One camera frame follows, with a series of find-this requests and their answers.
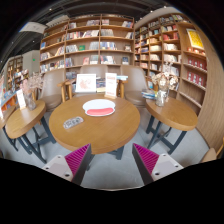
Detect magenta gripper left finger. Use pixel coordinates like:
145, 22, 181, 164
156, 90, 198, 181
43, 144, 91, 185

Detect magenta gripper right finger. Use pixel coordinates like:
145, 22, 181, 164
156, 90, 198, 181
132, 143, 183, 185

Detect white red mouse pad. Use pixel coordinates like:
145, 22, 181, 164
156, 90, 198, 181
83, 99, 115, 117

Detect round wooden centre table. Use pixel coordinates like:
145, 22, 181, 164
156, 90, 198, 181
49, 94, 140, 155

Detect round wooden table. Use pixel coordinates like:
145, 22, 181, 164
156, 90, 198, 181
5, 100, 56, 164
146, 98, 198, 154
49, 94, 140, 155

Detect round wooden right table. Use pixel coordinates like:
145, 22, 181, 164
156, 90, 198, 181
146, 98, 198, 154

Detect round wooden left table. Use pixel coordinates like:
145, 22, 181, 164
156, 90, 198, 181
5, 100, 56, 164

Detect wooden chair bottom right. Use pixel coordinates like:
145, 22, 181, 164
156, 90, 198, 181
201, 138, 224, 163

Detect stack of books on chair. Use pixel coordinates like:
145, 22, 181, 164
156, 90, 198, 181
142, 89, 155, 99

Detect white picture sign card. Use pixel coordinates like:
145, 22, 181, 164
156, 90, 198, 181
76, 74, 96, 92

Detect small sign on left table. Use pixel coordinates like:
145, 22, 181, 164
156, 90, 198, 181
16, 89, 26, 110

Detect glass vase dried flowers right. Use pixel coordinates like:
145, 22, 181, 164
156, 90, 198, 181
152, 61, 178, 107

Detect glass vase dried flowers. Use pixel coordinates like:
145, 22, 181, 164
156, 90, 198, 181
20, 73, 43, 110
152, 61, 178, 107

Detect beige armchair right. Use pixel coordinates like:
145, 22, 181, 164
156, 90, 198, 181
120, 65, 148, 107

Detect beige armchair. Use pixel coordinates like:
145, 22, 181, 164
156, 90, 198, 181
40, 69, 66, 111
65, 64, 125, 100
120, 65, 148, 107

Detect beige armchair left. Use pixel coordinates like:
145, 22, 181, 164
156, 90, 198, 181
40, 69, 66, 111

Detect glass vase dried flowers left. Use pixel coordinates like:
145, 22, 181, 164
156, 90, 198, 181
20, 73, 43, 110

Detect white red text sign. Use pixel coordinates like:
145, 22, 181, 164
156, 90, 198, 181
105, 73, 117, 98

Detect beige armchair middle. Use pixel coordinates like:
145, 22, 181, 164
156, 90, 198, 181
65, 64, 125, 100

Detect curved wooden bookshelf right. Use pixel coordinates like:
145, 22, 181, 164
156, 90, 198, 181
135, 9, 224, 149

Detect wooden bookshelf far left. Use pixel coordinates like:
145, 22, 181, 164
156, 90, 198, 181
7, 55, 29, 92

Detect wooden bookshelf centre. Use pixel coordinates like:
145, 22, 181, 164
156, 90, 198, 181
40, 14, 135, 73

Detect yellow poster on shelf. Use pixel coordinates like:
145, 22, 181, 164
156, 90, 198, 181
187, 29, 204, 49

